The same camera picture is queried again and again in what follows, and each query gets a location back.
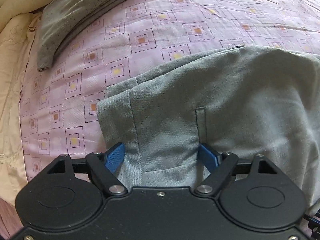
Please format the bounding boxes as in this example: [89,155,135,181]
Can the light grey pants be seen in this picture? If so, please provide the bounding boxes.
[97,46,319,215]

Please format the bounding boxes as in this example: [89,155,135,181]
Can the pink patterned bedsheet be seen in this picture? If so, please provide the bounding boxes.
[20,0,319,179]

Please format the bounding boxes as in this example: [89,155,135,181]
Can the folded dark grey pants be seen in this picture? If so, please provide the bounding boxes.
[37,0,126,72]

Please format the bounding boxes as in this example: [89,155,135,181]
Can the cream folded duvet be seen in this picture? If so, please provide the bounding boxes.
[1,0,53,205]

